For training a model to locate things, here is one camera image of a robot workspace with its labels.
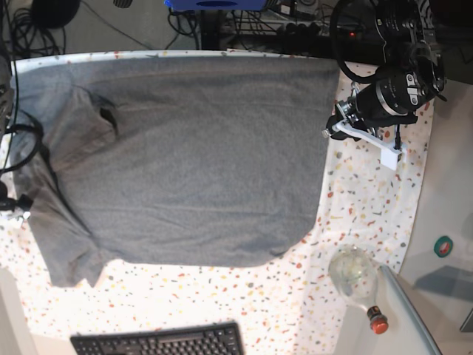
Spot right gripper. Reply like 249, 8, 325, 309
1, 182, 33, 225

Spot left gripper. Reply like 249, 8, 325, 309
322, 70, 436, 169

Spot grey t-shirt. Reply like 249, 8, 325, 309
13, 57, 338, 287

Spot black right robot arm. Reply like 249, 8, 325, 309
1, 39, 42, 225

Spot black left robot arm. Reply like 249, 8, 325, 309
322, 1, 446, 170

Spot green tape roll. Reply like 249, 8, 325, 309
434, 236, 454, 258

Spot clear bottle red cap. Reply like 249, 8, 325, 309
328, 245, 389, 335

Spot blue box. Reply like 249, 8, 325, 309
164, 0, 277, 11

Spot black round stand base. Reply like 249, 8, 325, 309
30, 0, 81, 29

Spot terrazzo pattern tablecloth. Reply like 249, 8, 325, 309
0, 48, 439, 355

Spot black keyboard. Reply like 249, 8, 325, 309
70, 322, 245, 355

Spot wire rack shelf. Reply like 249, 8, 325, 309
221, 1, 336, 36

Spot black coiled cables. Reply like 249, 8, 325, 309
7, 7, 67, 60

